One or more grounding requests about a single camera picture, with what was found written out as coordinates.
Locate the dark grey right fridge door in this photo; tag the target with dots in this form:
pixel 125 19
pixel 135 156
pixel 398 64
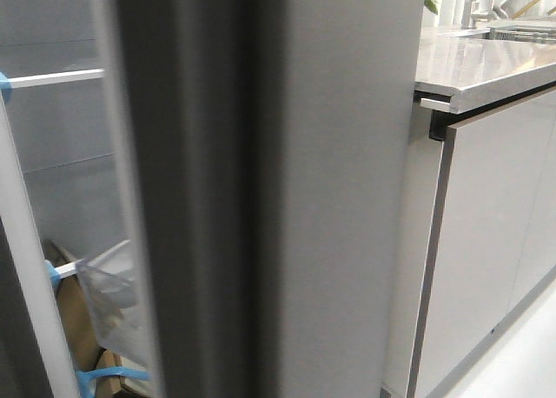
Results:
pixel 260 148

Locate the stainless steel fridge body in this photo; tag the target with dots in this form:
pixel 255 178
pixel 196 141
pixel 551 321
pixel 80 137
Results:
pixel 61 172

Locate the clear plastic bag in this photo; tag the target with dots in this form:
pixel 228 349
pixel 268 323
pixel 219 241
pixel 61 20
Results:
pixel 108 282

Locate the white kitchen counter cabinet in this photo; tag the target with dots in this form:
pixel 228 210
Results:
pixel 477 224

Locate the brown cardboard box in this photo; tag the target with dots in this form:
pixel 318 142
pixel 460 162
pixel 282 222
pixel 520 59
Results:
pixel 85 351

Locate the steel sink faucet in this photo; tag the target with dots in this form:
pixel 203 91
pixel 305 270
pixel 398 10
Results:
pixel 475 11

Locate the blue tape strip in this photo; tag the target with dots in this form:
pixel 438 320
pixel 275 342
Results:
pixel 84 378

